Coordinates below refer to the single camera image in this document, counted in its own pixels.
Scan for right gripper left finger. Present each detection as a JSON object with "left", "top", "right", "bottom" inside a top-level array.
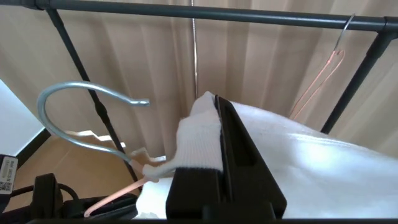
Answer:
[{"left": 165, "top": 169, "right": 233, "bottom": 219}]

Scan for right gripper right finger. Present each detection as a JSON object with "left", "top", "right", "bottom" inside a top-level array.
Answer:
[{"left": 214, "top": 95, "right": 287, "bottom": 219}]

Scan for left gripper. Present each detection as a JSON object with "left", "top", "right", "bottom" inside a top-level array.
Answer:
[{"left": 0, "top": 154, "right": 138, "bottom": 220}]

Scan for white printed t-shirt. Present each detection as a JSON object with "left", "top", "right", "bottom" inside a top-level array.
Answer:
[{"left": 133, "top": 91, "right": 398, "bottom": 219}]

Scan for pink clothes hanger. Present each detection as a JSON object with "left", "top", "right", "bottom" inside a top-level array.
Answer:
[
  {"left": 288, "top": 14, "right": 356, "bottom": 121},
  {"left": 37, "top": 81, "right": 160, "bottom": 218}
]

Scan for beige curtain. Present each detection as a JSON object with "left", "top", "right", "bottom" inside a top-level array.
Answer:
[{"left": 0, "top": 0, "right": 398, "bottom": 159}]

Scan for black cable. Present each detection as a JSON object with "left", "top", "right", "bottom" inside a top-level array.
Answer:
[{"left": 11, "top": 182, "right": 80, "bottom": 202}]

